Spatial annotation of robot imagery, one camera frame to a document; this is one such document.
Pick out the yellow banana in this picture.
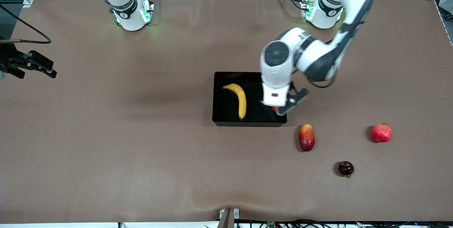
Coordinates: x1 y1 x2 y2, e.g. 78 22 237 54
223 83 247 120

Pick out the red yellow mango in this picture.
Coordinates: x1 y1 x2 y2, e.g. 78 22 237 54
298 124 316 152

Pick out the black plastic tray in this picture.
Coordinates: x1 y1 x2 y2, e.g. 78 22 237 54
212 72 288 127

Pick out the dark purple mangosteen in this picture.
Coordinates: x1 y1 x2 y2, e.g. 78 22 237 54
338 161 355 178

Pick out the red pomegranate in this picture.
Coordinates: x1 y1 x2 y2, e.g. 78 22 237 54
371 123 393 143

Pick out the table cover mat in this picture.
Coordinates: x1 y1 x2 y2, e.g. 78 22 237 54
0 0 453 223

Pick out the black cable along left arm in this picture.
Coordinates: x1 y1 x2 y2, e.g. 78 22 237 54
307 0 375 89

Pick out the black cable bundle below table edge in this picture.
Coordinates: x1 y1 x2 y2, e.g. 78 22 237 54
234 219 453 228

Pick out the metal bracket at table edge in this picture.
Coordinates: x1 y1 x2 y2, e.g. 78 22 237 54
219 207 240 228

